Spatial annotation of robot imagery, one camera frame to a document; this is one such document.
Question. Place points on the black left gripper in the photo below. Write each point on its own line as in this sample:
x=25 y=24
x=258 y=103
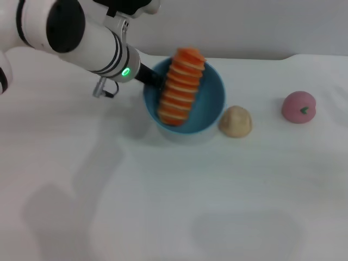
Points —
x=145 y=76

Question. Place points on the tan ridged shrimp toy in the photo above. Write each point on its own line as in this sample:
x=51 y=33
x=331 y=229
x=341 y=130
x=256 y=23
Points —
x=179 y=92

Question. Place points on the blue bowl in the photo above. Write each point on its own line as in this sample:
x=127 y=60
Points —
x=209 y=103

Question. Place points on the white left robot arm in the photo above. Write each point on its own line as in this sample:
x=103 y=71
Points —
x=95 y=49

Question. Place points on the beige round bun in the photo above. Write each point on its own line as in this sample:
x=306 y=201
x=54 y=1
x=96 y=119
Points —
x=236 y=122

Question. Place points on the pink peach toy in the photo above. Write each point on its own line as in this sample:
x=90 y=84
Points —
x=296 y=107

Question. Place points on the left wrist camera housing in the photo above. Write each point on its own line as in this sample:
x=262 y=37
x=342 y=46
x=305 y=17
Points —
x=130 y=6

